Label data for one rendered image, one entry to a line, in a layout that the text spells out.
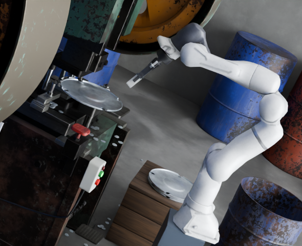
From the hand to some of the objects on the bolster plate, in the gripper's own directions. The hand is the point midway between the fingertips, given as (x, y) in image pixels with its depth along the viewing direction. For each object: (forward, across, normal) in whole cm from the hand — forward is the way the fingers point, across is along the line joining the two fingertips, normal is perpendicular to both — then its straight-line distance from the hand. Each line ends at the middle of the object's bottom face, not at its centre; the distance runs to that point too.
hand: (134, 80), depth 275 cm
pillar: (+29, -17, +22) cm, 40 cm away
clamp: (+29, -26, +15) cm, 42 cm away
